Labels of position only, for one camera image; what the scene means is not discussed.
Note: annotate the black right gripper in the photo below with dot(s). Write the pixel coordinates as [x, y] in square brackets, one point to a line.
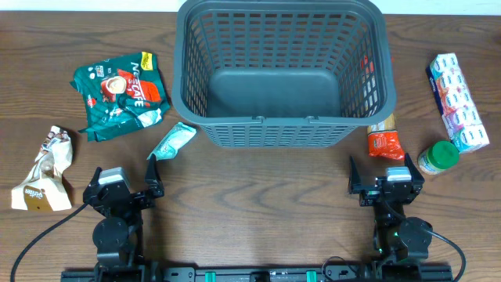
[386, 194]

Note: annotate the mint green wipes packet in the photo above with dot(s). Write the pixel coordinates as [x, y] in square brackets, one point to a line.
[175, 139]

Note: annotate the beige crumpled snack bag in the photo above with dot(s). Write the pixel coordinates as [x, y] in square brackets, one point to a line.
[43, 189]

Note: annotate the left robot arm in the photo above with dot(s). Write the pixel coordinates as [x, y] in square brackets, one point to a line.
[118, 237]

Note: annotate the green Nescafe coffee bag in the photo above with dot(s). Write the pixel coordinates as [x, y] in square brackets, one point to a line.
[121, 95]

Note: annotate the orange pasta packet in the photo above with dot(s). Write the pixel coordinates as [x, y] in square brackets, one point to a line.
[383, 140]

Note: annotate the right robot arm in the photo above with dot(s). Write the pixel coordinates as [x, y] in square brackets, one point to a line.
[401, 240]

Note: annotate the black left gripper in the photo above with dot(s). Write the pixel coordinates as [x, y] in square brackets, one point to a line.
[155, 186]

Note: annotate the grey plastic basket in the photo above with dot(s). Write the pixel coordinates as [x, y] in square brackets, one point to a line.
[278, 73]

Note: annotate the green lid jar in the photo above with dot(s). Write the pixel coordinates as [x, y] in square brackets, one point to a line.
[438, 158]

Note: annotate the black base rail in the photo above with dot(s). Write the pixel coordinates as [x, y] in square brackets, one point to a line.
[332, 272]

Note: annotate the Kleenex tissue multipack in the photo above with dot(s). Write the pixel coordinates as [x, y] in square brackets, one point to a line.
[455, 104]

